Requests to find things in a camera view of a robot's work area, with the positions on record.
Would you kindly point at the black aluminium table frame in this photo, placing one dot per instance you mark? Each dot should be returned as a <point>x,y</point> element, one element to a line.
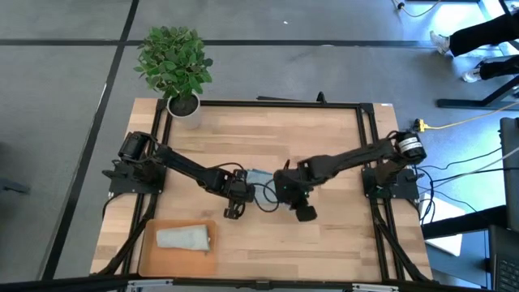
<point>284,104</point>

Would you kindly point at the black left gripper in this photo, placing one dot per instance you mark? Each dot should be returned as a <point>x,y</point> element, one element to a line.
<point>239,188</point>

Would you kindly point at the black crossbar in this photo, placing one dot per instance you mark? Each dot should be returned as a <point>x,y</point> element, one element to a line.
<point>259,285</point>

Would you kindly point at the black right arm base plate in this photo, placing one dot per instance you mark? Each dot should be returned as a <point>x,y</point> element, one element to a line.
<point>405,190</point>

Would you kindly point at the silver bracket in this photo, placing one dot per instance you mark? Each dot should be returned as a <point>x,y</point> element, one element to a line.
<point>375,288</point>
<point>150,284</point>

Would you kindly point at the white sticker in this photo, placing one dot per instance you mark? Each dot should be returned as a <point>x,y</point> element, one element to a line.
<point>387,105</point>

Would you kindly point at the black desk leg frame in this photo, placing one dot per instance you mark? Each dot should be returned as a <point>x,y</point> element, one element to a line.
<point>458,103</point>

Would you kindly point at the green plant in white pot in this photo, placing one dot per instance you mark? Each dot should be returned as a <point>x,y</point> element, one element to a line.
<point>174,61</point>

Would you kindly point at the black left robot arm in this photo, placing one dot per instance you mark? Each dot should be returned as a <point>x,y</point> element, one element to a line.
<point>182,164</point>

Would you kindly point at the black keyboard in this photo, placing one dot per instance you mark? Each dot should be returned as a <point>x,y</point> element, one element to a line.
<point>507,263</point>

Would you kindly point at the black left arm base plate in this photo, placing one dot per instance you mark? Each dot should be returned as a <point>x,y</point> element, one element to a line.
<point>117,187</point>

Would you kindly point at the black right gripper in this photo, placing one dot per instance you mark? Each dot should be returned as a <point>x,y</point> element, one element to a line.
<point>290,188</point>

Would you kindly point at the black equipment case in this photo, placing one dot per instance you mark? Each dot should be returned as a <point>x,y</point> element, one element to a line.
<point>511,170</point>

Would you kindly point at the person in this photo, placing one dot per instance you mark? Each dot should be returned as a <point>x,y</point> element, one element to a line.
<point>478,34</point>

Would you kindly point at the white sheet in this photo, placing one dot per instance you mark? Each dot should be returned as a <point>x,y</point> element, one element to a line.
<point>442,211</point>

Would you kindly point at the orange plastic cup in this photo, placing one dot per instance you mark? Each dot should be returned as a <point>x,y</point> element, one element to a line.
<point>178,263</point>

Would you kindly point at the teal microfiber towel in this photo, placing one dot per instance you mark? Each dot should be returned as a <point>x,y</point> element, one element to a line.
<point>259,177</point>

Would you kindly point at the black beam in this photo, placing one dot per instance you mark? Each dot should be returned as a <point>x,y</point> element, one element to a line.
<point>462,225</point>

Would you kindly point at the grey waffle microfiber towel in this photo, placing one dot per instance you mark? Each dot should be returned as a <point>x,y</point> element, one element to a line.
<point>182,238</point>

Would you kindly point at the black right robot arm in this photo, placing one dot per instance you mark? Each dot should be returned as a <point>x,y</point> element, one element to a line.
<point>357,156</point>

